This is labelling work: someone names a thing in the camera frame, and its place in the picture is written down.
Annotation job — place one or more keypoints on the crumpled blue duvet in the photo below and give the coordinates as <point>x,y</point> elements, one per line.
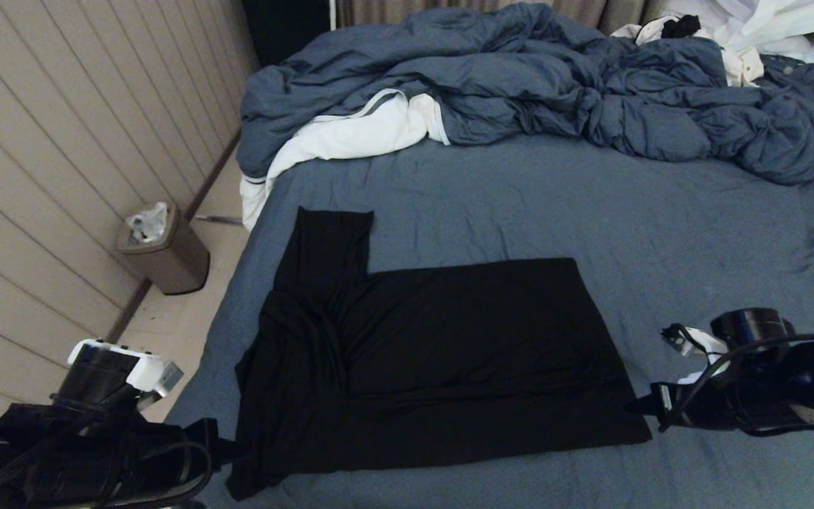
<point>520,71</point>

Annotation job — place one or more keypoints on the silver metal rod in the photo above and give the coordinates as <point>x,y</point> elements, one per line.
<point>220,220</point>

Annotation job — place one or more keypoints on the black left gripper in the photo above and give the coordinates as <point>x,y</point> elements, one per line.
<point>160,466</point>

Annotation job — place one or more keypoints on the small black fabric item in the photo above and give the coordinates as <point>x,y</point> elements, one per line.
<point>681,26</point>

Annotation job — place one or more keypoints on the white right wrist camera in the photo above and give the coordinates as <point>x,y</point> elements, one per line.
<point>697,346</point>

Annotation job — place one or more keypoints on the white crumpled shirt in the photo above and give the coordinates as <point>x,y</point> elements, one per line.
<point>767,21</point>

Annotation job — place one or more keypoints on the white duvet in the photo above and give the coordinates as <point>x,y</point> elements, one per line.
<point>350,134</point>

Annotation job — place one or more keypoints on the beige curtain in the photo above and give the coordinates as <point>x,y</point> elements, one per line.
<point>379,10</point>

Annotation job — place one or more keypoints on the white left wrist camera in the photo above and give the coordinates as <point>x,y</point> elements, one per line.
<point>131,364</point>

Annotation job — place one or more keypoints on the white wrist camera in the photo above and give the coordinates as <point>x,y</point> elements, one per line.
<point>131,364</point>
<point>697,346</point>

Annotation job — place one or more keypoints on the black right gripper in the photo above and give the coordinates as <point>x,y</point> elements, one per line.
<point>689,406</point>

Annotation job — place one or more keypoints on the black t-shirt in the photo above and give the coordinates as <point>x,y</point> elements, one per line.
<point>414,367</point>

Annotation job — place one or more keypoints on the black tall furniture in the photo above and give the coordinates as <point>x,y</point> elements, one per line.
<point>287,25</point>

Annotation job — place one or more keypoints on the brown trash bin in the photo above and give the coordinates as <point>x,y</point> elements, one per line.
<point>174,265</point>

